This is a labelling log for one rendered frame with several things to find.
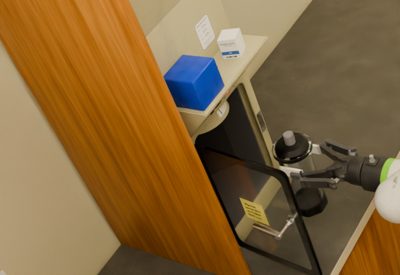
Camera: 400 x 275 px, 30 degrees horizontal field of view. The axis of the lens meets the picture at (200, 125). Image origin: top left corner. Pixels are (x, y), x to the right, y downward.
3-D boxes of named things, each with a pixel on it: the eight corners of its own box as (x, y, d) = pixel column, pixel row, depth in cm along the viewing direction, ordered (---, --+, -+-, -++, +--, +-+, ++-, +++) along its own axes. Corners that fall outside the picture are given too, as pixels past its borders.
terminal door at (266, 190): (237, 242, 216) (191, 141, 193) (324, 280, 196) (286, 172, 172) (235, 244, 216) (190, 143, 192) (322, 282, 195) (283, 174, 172)
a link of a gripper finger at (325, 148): (343, 162, 191) (347, 159, 191) (318, 142, 200) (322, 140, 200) (346, 172, 193) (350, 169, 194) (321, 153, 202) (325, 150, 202)
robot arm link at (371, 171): (384, 204, 185) (399, 178, 190) (375, 171, 179) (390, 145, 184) (362, 199, 189) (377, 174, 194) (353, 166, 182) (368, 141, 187)
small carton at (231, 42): (223, 59, 195) (216, 41, 191) (228, 48, 198) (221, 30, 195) (241, 58, 193) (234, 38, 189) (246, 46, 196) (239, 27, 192)
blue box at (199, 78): (172, 106, 186) (159, 78, 181) (193, 81, 191) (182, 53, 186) (204, 112, 180) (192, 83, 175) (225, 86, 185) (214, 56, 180)
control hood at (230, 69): (181, 138, 192) (168, 109, 186) (243, 61, 209) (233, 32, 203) (217, 145, 185) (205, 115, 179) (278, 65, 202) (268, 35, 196)
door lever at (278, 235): (265, 216, 192) (262, 210, 191) (294, 228, 186) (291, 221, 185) (252, 231, 190) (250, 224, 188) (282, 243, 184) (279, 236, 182)
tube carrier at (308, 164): (283, 211, 211) (264, 156, 198) (300, 184, 217) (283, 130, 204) (317, 219, 204) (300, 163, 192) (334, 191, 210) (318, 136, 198)
